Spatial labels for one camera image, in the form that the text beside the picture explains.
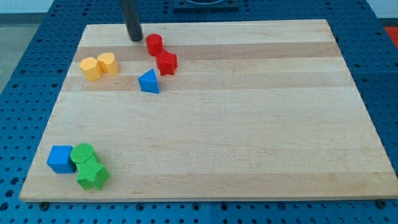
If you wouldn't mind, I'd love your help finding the green cylinder block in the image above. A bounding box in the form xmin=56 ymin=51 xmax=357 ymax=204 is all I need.
xmin=70 ymin=143 xmax=100 ymax=164

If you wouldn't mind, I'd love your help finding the wooden board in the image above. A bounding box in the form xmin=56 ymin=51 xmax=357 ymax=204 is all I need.
xmin=20 ymin=19 xmax=397 ymax=202

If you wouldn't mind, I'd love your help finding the blue cube block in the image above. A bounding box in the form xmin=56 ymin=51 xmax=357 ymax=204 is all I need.
xmin=47 ymin=146 xmax=76 ymax=174

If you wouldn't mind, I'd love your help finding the yellow hexagon block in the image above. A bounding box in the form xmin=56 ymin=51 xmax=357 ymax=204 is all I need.
xmin=79 ymin=57 xmax=103 ymax=81

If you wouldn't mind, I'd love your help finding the green star block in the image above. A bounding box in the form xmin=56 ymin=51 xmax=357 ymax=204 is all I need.
xmin=76 ymin=156 xmax=110 ymax=190

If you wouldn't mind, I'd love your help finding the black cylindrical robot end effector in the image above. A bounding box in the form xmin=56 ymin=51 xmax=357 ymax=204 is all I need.
xmin=119 ymin=0 xmax=143 ymax=42

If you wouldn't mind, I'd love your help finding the blue triangle block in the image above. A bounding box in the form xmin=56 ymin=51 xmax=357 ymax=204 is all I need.
xmin=138 ymin=69 xmax=160 ymax=94

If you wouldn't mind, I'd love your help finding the red star block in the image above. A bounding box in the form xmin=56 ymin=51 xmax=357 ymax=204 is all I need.
xmin=155 ymin=50 xmax=178 ymax=76

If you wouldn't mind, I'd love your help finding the red cylinder block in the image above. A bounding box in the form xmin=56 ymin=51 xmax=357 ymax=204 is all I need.
xmin=146 ymin=34 xmax=164 ymax=56

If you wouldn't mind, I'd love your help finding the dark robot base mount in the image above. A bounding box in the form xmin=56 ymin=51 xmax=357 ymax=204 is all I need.
xmin=172 ymin=0 xmax=240 ymax=11

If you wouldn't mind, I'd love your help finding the yellow heart block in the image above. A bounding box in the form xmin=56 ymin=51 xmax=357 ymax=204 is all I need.
xmin=97 ymin=52 xmax=119 ymax=75

